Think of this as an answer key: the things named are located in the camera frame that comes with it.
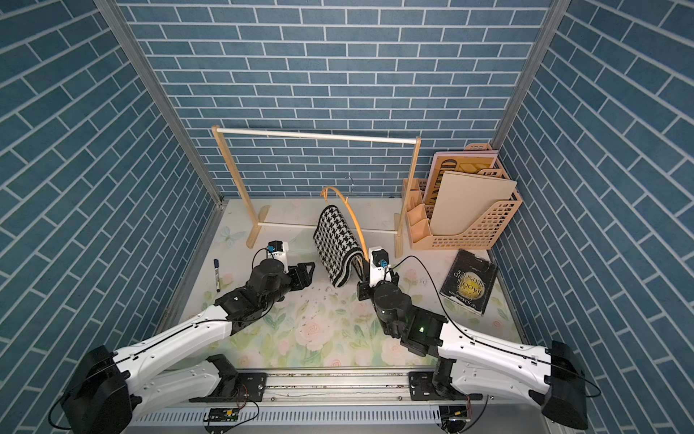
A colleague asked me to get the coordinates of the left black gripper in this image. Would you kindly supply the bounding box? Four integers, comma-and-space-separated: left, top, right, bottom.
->
258, 260, 317, 312

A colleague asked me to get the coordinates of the black white houndstooth scarf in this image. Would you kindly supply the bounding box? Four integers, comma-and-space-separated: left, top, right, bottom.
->
313, 204, 367, 288

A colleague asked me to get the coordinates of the orange wooden clothes hanger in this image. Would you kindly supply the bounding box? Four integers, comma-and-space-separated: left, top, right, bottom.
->
319, 174, 370, 272

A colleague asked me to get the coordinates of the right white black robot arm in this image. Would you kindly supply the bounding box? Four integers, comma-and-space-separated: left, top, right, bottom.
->
357, 280, 588, 430

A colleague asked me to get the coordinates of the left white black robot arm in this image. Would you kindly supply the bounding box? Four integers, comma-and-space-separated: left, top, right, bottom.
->
57, 259, 316, 433

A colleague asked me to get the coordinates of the floral table mat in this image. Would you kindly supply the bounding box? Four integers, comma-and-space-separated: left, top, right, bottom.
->
182, 198, 521, 370

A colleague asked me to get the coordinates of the wooden clothes rack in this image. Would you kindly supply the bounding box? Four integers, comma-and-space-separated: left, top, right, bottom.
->
211, 126, 422, 258

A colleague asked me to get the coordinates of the blue marker pen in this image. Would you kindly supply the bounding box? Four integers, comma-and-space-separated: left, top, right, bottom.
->
213, 259, 222, 293

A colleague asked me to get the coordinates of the black book gold cover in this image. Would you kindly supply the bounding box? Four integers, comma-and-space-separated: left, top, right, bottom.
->
439, 250, 499, 316

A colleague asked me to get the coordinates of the beige board in organizer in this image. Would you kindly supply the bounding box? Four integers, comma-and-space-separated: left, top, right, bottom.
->
430, 171, 517, 235

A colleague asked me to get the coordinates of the right circuit board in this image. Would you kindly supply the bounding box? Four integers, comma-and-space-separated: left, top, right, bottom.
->
438, 405, 471, 433

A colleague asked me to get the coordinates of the circuit board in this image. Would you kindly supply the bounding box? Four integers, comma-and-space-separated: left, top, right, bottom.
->
204, 408, 240, 425
438, 405, 471, 433

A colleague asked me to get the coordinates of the left circuit board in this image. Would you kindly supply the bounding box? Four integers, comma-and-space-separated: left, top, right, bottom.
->
204, 408, 240, 425

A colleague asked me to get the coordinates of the pink book in organizer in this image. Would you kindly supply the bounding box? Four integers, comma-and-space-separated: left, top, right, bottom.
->
424, 150, 498, 205

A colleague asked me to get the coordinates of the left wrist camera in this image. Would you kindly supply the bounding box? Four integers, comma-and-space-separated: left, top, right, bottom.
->
267, 241, 287, 263

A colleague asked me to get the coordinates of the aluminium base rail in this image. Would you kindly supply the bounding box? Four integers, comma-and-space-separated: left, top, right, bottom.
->
122, 368, 563, 433

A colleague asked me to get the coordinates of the left aluminium corner post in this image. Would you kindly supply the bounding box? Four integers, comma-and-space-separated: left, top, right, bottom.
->
94, 0, 223, 206

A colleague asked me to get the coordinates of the aluminium corner post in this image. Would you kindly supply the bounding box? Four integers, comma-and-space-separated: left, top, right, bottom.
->
94, 0, 223, 206
491, 0, 571, 150

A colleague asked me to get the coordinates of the right aluminium corner post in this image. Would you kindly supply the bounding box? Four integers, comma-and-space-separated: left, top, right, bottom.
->
491, 0, 571, 150

